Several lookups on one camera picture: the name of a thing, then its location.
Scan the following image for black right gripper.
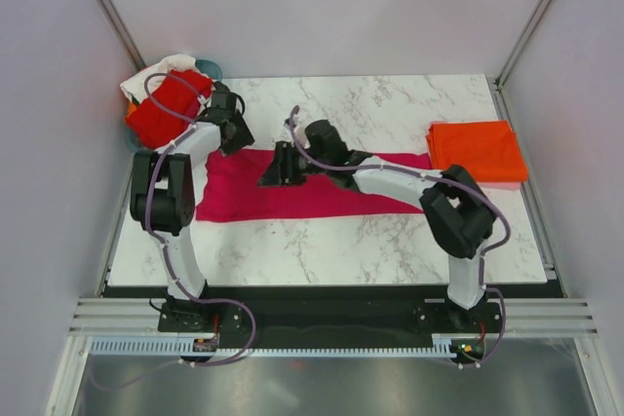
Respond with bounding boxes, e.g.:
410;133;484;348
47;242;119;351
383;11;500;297
256;142;330;189

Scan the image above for magenta t shirt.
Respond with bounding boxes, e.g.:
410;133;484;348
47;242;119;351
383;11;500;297
195;149;422;223

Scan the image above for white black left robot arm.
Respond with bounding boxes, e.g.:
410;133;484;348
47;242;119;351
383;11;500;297
129;72;254;333

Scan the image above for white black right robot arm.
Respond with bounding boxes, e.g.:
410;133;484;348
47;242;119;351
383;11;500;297
257;119;498;332

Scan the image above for teal laundry basket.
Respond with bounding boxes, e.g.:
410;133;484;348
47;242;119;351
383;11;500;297
120;54;222;152

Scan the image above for red t shirt in basket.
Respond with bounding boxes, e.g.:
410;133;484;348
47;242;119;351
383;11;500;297
123;70;214;150

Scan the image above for white black t shirt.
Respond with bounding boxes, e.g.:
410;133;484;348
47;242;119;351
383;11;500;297
120;54;222;103

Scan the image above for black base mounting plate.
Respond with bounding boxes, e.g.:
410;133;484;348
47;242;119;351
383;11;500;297
103;281;564;343

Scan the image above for folded orange t shirt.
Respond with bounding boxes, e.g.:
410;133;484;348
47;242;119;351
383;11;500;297
426;120;528;183

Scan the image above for aluminium frame rail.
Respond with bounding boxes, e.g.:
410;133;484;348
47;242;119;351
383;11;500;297
69;298;598;338

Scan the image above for left aluminium corner post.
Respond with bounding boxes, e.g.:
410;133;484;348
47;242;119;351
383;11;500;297
97;0;145;70

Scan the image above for aluminium corner post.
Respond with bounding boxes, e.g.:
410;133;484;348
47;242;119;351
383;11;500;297
97;0;145;70
490;0;556;94

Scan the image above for white slotted cable duct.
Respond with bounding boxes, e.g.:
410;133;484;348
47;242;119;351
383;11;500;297
88;332;484;358

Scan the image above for right aluminium corner post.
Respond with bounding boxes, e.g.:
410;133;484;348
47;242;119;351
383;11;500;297
490;0;556;94

